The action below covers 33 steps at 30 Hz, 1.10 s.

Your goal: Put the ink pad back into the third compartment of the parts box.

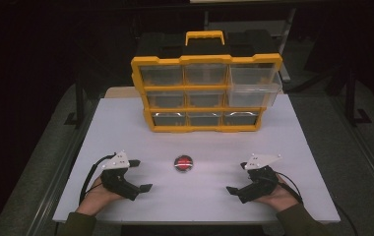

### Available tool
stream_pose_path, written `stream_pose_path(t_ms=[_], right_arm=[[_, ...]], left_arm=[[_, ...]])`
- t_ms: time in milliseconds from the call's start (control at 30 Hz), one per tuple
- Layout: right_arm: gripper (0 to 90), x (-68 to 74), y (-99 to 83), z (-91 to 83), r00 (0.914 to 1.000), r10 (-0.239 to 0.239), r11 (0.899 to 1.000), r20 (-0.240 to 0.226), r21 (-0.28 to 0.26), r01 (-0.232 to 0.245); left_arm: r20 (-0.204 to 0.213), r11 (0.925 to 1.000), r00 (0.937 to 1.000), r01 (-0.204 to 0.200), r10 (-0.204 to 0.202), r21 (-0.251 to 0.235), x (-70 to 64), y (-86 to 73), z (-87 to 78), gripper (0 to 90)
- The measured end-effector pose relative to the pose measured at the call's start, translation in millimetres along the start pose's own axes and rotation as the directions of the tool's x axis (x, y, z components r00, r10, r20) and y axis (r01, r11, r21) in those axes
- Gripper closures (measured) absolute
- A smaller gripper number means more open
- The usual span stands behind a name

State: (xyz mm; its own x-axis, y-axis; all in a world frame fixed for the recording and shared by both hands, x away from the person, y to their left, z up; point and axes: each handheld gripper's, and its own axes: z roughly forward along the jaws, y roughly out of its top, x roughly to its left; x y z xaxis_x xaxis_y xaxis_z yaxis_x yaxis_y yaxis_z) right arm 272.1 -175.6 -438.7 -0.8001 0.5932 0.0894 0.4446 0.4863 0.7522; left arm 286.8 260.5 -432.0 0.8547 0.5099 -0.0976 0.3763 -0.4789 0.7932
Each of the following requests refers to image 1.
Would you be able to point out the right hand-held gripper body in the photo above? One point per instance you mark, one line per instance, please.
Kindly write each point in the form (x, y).
(260, 185)

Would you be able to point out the black metal stand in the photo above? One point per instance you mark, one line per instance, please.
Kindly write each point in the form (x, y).
(349, 98)
(79, 101)

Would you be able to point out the clear plastic drawer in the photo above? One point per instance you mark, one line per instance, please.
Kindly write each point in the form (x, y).
(254, 95)

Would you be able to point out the group of clear small drawers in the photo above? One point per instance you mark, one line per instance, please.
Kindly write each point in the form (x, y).
(162, 75)

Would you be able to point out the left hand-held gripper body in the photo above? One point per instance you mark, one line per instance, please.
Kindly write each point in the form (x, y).
(117, 183)

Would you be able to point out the yellow black organizer cabinet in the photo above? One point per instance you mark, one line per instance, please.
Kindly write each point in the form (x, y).
(204, 129)

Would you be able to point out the person's left hand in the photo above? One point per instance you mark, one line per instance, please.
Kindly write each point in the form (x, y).
(94, 198)

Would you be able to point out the person's right hand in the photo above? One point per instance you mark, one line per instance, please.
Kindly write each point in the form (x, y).
(281, 198)

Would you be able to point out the aluminium frame rail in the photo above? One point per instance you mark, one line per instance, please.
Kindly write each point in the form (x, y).
(367, 157)
(62, 177)

